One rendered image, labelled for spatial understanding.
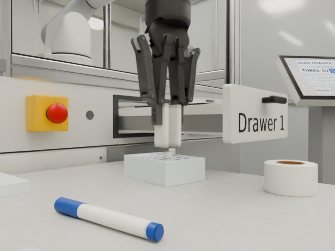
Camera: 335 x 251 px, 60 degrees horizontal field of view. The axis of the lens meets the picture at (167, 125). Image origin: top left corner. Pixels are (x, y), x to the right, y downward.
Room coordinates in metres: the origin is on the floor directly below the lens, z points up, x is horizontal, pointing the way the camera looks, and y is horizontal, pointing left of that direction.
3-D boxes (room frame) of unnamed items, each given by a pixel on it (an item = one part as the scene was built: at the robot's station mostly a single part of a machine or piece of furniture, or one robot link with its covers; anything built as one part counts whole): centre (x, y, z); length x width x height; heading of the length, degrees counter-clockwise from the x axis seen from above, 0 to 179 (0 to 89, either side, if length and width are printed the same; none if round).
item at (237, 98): (0.64, -0.20, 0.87); 0.29 x 0.02 x 0.11; 138
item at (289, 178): (0.41, -0.17, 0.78); 0.07 x 0.07 x 0.04
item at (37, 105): (0.59, 0.24, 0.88); 0.07 x 0.05 x 0.07; 138
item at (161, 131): (0.47, 0.01, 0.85); 0.03 x 0.01 x 0.07; 39
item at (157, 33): (0.48, 0.00, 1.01); 0.08 x 0.07 x 0.09; 129
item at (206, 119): (0.77, -0.05, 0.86); 0.40 x 0.26 x 0.06; 48
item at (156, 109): (0.46, 0.02, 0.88); 0.03 x 0.01 x 0.05; 129
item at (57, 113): (0.57, 0.22, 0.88); 0.04 x 0.03 x 0.04; 138
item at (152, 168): (0.51, 0.01, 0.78); 0.12 x 0.08 x 0.04; 38
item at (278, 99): (0.62, -0.22, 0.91); 0.07 x 0.04 x 0.01; 138
